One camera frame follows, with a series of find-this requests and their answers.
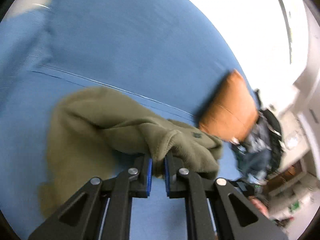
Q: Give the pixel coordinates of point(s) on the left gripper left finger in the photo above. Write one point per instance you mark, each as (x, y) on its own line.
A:
(101, 209)

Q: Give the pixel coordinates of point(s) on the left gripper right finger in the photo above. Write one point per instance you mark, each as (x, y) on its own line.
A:
(216, 209)

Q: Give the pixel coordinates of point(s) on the olive green sweatshirt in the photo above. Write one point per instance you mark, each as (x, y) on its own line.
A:
(88, 126)

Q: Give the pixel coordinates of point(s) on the person's right hand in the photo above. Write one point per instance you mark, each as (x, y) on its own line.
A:
(259, 205)

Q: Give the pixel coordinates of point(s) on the orange cushion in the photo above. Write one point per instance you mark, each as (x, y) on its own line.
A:
(233, 112)

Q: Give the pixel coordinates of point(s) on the blue fabric sofa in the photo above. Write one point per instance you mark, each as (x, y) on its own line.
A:
(165, 54)

